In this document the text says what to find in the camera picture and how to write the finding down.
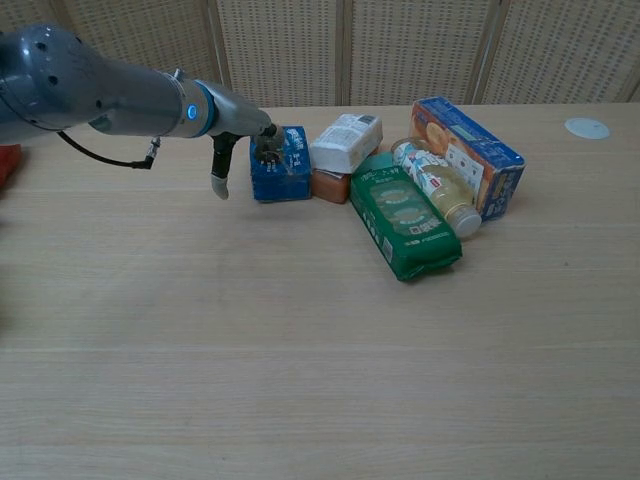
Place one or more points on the wicker folding screen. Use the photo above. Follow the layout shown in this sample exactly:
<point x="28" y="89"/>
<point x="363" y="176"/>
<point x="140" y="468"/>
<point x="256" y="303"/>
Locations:
<point x="400" y="50"/>

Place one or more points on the white bottle brown cap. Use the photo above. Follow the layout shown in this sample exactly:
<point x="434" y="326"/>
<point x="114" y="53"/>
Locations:
<point x="345" y="142"/>

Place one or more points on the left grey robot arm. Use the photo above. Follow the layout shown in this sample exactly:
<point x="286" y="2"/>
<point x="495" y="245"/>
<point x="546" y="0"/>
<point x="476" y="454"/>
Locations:
<point x="100" y="85"/>

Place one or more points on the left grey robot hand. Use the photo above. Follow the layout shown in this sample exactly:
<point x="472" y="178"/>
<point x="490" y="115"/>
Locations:
<point x="235" y="112"/>

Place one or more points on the blue Oreo cookie box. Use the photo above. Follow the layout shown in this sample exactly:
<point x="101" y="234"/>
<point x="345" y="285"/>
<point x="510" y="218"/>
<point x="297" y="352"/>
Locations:
<point x="282" y="175"/>

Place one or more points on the red ketchup bottle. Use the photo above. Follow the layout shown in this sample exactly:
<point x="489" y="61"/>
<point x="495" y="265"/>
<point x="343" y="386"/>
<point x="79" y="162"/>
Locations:
<point x="9" y="165"/>

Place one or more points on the blue and orange box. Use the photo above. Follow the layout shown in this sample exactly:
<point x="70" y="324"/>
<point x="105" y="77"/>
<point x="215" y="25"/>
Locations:
<point x="480" y="145"/>

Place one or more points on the green biscuit pack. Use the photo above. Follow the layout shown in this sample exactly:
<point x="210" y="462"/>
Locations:
<point x="400" y="215"/>

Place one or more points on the yellow drink bottle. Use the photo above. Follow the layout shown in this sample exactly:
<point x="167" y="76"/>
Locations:
<point x="440" y="182"/>

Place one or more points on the orange-brown small box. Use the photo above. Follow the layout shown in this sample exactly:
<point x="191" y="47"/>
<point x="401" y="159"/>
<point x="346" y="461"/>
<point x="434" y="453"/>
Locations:
<point x="330" y="186"/>

